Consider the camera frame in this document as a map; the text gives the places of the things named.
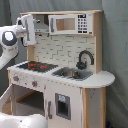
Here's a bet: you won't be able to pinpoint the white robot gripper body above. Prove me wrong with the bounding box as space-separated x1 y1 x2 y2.
16 14 36 46

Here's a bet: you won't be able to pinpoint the white dishwasher cabinet door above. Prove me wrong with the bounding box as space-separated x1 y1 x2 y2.
44 81 82 128

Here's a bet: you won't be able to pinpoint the left red stove knob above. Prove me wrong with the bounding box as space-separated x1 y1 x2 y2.
13 76 19 81

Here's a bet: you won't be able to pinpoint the black toy stovetop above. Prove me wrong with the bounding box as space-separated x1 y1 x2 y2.
20 61 56 72

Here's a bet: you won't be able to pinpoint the grey toy range hood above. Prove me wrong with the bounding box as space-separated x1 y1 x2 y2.
34 14 49 33

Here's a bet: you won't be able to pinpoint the red stove knob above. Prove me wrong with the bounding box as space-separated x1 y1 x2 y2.
13 76 19 81
32 81 38 87

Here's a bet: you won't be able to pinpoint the white wooden toy kitchen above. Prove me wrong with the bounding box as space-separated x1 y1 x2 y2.
6 9 116 128

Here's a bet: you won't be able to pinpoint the grey backdrop curtain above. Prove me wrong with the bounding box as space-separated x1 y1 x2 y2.
0 0 128 128

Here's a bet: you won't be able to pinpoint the black toy faucet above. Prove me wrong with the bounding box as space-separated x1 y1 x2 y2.
76 50 94 70

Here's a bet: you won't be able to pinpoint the right red stove knob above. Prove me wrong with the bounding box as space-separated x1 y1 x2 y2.
32 81 38 87

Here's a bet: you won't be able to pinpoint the silver toy sink basin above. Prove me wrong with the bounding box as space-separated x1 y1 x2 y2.
52 67 92 81

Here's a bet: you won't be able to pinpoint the white toy microwave door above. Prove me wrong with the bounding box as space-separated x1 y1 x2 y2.
48 14 93 35

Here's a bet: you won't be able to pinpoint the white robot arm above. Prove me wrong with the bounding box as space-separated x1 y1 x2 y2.
0 14 48 128

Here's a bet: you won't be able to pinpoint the white toy oven door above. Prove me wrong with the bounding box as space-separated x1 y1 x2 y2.
0 85 13 114

